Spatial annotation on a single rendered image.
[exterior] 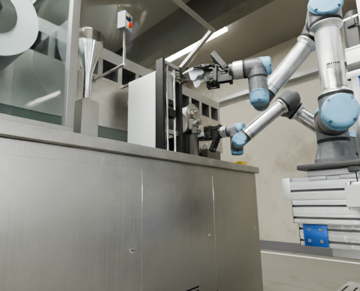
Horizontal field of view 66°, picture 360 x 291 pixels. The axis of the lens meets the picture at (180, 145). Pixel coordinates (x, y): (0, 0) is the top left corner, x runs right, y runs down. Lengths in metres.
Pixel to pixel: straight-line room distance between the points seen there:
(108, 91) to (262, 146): 3.05
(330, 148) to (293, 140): 3.05
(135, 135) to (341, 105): 1.08
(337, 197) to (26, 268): 1.02
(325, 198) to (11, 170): 1.04
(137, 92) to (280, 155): 2.94
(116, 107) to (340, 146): 1.27
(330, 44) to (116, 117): 1.23
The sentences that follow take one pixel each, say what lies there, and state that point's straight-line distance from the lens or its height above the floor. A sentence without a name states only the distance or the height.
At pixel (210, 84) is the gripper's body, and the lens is 1.23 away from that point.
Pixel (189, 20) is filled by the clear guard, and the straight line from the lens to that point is 2.12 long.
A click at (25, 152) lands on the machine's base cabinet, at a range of 0.87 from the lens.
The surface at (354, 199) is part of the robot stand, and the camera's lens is 1.05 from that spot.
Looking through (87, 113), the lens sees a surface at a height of 1.10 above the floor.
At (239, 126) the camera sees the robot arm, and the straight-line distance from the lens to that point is 1.68.
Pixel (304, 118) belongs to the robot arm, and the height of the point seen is 1.15.
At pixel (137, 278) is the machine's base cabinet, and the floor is 0.42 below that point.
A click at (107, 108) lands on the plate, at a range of 1.80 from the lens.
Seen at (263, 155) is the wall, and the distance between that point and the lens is 4.42.
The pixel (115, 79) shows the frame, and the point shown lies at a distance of 1.95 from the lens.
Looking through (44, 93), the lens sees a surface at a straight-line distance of 0.99.
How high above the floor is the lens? 0.69
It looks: 11 degrees up
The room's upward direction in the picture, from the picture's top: 1 degrees counter-clockwise
